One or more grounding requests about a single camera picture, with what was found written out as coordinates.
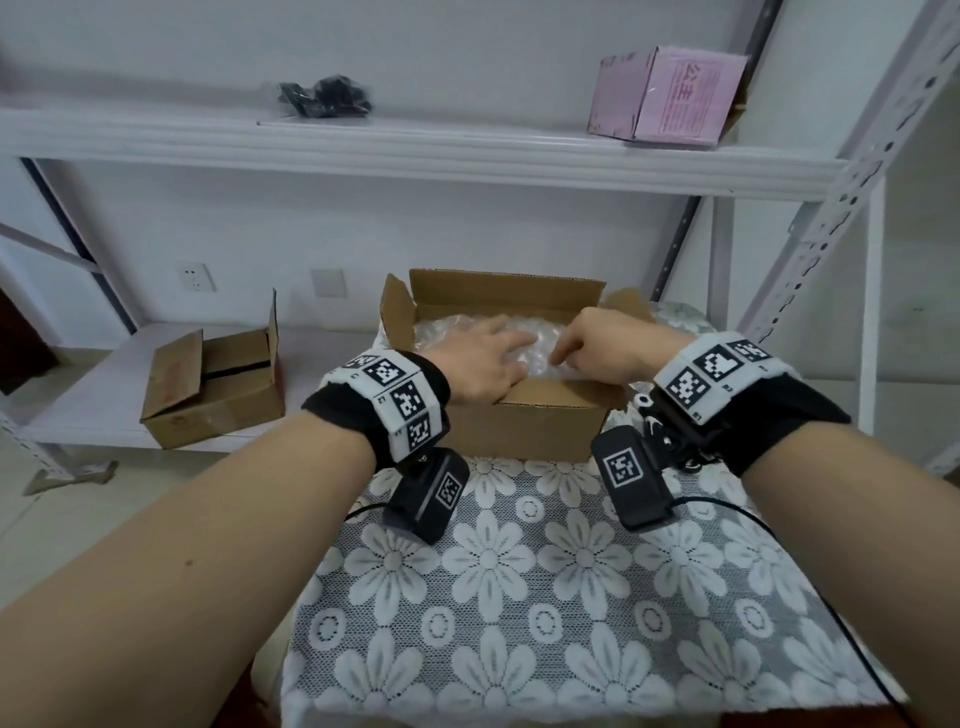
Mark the person's right forearm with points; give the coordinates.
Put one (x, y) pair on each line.
(862, 562)

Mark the person's left hand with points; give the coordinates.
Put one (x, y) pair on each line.
(480, 364)

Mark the person's right hand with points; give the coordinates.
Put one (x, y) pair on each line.
(622, 345)

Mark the small worn cardboard carton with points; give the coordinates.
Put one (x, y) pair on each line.
(217, 412)

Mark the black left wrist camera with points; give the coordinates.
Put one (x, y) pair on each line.
(424, 499)

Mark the pink paper box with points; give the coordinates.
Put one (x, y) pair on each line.
(682, 97)

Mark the large bubble wrap sheet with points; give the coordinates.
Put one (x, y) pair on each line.
(541, 352)

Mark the white floral lace tablecloth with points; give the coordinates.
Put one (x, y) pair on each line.
(525, 600)

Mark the dark wooden door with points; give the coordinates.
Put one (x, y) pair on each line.
(22, 345)

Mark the white metal shelving rack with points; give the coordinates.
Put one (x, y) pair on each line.
(450, 154)
(870, 315)

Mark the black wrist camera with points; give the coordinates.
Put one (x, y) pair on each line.
(424, 499)
(630, 480)

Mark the white wall socket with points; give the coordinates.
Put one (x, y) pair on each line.
(197, 277)

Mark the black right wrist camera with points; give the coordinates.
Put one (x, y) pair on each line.
(630, 480)

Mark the brown cardboard box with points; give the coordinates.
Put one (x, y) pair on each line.
(525, 427)

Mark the person's left forearm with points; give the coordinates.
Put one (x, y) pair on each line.
(172, 592)

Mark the blank white wall plate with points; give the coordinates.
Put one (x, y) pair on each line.
(329, 283)

